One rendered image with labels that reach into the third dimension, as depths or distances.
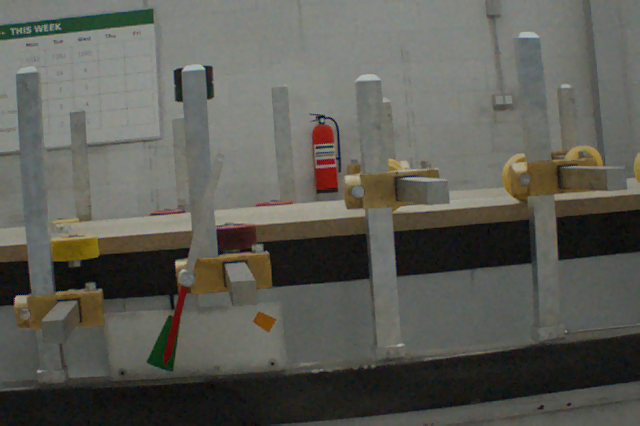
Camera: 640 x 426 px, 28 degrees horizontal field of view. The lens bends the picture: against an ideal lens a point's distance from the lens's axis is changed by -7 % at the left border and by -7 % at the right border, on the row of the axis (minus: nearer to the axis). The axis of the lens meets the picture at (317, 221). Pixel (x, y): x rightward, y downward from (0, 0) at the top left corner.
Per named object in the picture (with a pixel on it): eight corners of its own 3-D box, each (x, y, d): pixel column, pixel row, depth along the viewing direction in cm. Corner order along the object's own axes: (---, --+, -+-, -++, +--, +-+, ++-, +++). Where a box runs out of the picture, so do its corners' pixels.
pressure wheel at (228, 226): (263, 299, 198) (256, 221, 198) (209, 303, 198) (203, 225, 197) (260, 293, 206) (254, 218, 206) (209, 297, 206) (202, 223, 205)
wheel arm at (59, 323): (67, 349, 163) (63, 316, 162) (42, 350, 162) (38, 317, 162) (91, 311, 206) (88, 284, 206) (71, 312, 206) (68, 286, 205)
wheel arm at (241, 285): (259, 311, 161) (256, 276, 161) (231, 313, 161) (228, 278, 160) (244, 279, 204) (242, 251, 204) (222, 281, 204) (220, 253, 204)
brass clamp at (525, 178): (600, 191, 193) (597, 157, 192) (517, 197, 191) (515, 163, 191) (588, 190, 199) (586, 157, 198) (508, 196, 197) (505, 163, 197)
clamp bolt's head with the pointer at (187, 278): (172, 370, 186) (197, 272, 186) (156, 365, 186) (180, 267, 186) (172, 368, 188) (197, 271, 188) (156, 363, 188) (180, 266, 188)
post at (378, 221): (404, 403, 192) (380, 73, 190) (380, 405, 192) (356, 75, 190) (400, 399, 196) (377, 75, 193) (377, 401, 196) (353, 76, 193)
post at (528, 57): (561, 347, 194) (539, 31, 192) (540, 350, 194) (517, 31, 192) (555, 344, 198) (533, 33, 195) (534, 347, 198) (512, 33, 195)
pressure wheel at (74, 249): (113, 303, 205) (107, 231, 204) (78, 310, 198) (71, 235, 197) (80, 302, 209) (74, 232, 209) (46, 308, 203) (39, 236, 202)
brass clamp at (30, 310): (103, 326, 186) (100, 291, 186) (16, 331, 185) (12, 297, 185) (106, 321, 193) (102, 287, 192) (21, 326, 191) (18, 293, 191)
